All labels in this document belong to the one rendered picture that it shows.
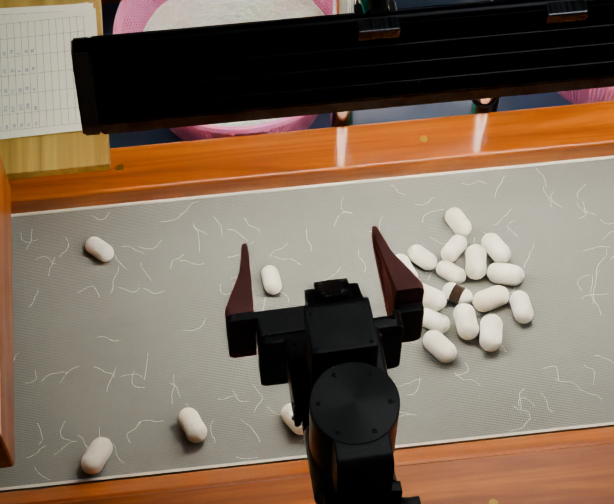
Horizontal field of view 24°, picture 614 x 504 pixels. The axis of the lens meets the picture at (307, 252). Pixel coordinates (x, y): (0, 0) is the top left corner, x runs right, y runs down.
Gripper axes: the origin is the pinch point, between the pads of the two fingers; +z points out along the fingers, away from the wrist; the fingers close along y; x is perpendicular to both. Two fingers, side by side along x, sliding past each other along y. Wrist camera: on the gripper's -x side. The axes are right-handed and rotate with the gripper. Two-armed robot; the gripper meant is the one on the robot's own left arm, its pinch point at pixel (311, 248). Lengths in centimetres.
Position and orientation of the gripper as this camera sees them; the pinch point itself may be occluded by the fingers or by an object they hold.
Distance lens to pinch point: 108.0
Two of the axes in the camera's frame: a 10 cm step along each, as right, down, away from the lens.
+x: 0.0, 5.2, 8.5
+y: -9.9, 1.3, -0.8
